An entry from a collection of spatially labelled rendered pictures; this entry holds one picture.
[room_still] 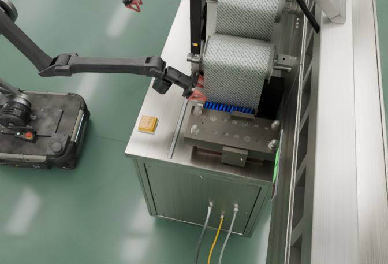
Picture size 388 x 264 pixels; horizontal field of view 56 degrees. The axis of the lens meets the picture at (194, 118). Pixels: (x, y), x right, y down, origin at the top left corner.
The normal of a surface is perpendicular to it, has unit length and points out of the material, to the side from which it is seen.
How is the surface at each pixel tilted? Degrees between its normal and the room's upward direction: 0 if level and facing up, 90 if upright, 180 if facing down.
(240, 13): 92
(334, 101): 0
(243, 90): 90
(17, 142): 0
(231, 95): 90
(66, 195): 0
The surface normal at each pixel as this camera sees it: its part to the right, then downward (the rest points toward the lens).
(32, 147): 0.00, -0.56
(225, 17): -0.22, 0.83
